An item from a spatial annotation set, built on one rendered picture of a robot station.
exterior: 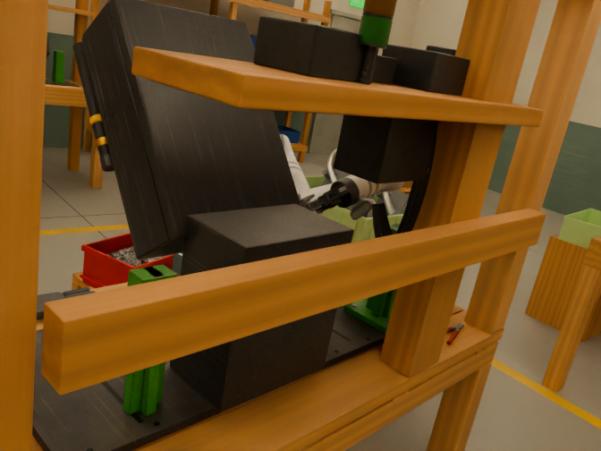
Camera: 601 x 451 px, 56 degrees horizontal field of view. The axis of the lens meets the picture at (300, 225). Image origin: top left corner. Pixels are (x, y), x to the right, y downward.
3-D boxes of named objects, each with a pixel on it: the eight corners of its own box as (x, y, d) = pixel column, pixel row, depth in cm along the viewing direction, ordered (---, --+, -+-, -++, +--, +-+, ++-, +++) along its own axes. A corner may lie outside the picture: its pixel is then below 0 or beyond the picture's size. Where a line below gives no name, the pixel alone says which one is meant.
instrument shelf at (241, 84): (130, 73, 81) (132, 45, 80) (446, 106, 146) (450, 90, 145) (239, 108, 66) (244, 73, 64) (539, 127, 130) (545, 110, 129)
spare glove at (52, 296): (20, 329, 122) (20, 319, 121) (4, 308, 129) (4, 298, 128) (108, 311, 136) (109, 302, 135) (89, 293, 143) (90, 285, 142)
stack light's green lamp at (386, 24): (350, 42, 91) (355, 12, 90) (368, 46, 95) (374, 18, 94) (374, 46, 88) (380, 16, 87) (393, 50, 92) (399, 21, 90)
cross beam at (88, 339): (39, 373, 63) (43, 302, 61) (519, 238, 156) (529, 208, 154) (59, 396, 60) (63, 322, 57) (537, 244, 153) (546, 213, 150)
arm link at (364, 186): (373, 208, 143) (388, 200, 147) (351, 171, 144) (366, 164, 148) (353, 222, 150) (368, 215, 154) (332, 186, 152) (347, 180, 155)
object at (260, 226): (167, 366, 119) (185, 213, 108) (272, 332, 140) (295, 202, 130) (220, 413, 107) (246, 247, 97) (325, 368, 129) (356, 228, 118)
